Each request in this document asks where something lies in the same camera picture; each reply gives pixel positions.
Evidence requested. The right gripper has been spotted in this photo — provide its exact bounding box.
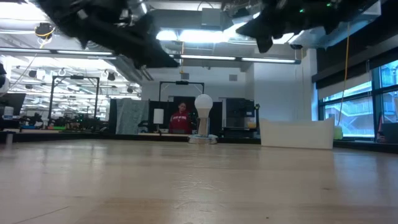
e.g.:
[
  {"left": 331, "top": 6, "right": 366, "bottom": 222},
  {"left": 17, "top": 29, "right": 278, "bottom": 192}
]
[{"left": 235, "top": 0, "right": 301, "bottom": 54}]

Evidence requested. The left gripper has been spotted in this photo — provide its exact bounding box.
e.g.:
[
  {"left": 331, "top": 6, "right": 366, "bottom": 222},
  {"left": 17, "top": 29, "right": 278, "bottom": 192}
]
[{"left": 76, "top": 12, "right": 180, "bottom": 70}]

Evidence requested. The long ceiling light tube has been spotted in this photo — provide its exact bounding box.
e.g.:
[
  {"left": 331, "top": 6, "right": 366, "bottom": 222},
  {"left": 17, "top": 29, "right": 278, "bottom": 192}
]
[{"left": 0, "top": 46, "right": 302, "bottom": 65}]

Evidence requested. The grey cloth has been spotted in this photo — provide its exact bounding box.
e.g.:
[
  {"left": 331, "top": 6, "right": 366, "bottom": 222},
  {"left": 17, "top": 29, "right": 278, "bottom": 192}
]
[{"left": 115, "top": 98, "right": 150, "bottom": 136}]

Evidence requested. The person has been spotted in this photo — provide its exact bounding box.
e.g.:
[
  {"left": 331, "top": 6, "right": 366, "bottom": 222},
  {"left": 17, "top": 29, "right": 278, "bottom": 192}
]
[{"left": 169, "top": 101, "right": 194, "bottom": 135}]

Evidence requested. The black cabinet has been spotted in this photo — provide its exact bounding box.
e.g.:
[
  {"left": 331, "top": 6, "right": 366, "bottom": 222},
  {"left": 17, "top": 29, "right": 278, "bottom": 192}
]
[{"left": 225, "top": 97, "right": 256, "bottom": 129}]

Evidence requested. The white translucent bin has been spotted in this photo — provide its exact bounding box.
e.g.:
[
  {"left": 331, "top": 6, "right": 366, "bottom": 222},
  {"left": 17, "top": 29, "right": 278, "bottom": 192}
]
[{"left": 259, "top": 117, "right": 336, "bottom": 151}]

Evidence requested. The black yellow ceiling reel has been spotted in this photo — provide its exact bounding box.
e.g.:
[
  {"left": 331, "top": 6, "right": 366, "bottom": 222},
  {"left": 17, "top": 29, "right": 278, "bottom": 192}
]
[{"left": 34, "top": 22, "right": 56, "bottom": 40}]

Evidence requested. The large window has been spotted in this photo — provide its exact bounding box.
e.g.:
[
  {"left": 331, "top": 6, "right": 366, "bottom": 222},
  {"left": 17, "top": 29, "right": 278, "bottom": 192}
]
[{"left": 316, "top": 46, "right": 398, "bottom": 141}]

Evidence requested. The black monitor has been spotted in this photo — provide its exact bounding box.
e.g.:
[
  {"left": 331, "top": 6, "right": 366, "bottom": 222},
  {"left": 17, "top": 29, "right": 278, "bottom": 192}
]
[{"left": 0, "top": 92, "right": 27, "bottom": 116}]

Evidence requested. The yellow hanging cable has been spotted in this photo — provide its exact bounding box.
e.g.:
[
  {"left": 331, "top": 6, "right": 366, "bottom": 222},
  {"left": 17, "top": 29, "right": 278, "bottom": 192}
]
[{"left": 336, "top": 23, "right": 351, "bottom": 118}]

